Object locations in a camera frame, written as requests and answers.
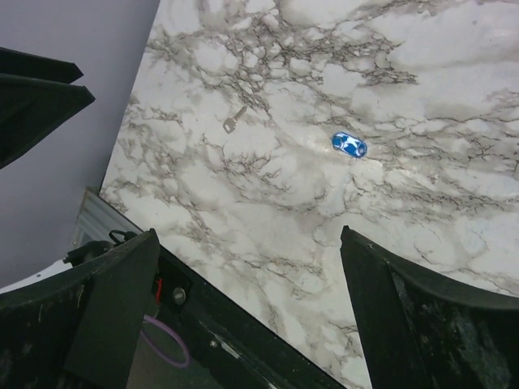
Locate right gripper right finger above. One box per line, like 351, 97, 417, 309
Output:
340, 227, 518, 388

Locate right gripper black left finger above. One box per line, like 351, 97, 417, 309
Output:
1, 230, 160, 388

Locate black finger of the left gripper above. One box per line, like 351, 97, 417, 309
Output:
0, 48, 84, 83

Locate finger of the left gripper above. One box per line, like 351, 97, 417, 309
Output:
1, 74, 95, 168

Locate blue key tag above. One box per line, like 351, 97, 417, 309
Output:
331, 132, 367, 158

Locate silver key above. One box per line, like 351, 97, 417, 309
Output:
222, 105, 247, 134

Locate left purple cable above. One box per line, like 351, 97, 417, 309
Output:
139, 315, 191, 369

